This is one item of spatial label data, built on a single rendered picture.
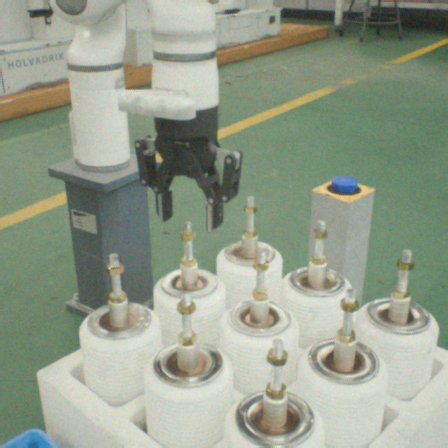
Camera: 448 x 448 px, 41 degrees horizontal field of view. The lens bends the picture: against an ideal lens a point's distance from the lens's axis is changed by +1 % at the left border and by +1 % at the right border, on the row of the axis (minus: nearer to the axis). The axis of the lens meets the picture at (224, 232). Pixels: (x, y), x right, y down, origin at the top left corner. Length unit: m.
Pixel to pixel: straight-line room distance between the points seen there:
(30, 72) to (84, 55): 1.82
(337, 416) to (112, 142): 0.61
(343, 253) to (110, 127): 0.44
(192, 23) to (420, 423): 0.49
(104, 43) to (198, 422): 0.64
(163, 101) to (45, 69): 2.27
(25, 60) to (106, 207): 1.81
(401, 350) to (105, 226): 0.57
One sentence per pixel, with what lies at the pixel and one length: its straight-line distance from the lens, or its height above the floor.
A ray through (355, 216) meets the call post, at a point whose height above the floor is 0.28.
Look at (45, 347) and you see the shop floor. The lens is 1.14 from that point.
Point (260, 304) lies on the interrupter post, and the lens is 0.69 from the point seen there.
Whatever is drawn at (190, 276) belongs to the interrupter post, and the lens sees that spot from 0.77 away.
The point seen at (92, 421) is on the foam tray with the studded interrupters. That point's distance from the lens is 0.71.
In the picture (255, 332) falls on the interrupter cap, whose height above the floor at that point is 0.25.
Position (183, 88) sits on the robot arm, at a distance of 0.65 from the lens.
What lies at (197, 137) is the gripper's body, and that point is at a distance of 0.67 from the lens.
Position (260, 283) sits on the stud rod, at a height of 0.30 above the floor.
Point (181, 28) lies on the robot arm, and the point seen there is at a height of 0.58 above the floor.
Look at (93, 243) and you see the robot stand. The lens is 1.10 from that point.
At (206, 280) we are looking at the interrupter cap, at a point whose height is 0.25.
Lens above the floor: 0.65
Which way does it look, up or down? 26 degrees down
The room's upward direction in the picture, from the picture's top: straight up
